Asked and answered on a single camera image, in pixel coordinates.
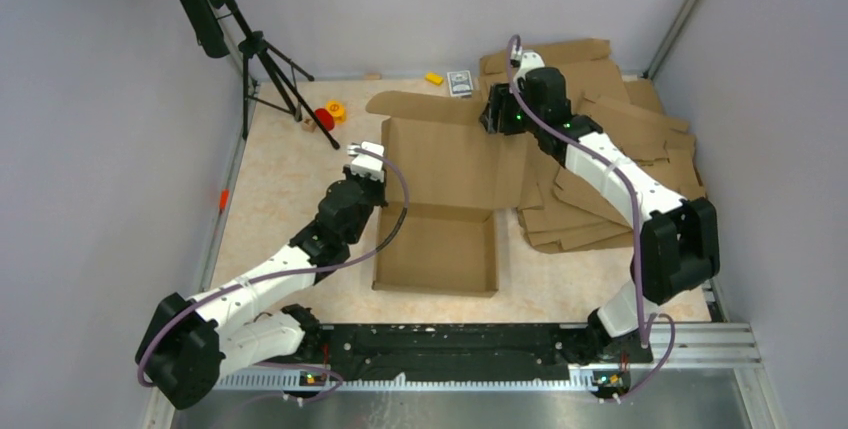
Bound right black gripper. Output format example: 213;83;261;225
479;83;543;137

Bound cardboard box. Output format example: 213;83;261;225
365;91;528;297

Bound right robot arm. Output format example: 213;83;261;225
480;67;720;361

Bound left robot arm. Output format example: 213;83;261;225
135;165;387;409

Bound small printed card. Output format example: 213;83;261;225
446;70;474;98

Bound small wooden block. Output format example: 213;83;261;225
301;119;317;133

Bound red round toy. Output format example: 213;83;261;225
314;108;335;131

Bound yellow round toy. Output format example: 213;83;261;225
325;100;347;124

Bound yellow block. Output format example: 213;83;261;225
424;72;444;86

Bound stack of cardboard blanks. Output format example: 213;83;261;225
497;34;718;259

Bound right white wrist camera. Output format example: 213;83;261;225
508;47;545;80

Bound orange clip on frame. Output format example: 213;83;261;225
218;189;230;211

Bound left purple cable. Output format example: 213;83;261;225
135;146;411;407

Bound purple cable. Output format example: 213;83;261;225
135;146;411;407
505;33;677;404

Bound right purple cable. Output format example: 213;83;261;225
505;33;677;404

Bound black camera tripod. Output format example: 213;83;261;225
179;0;340;150

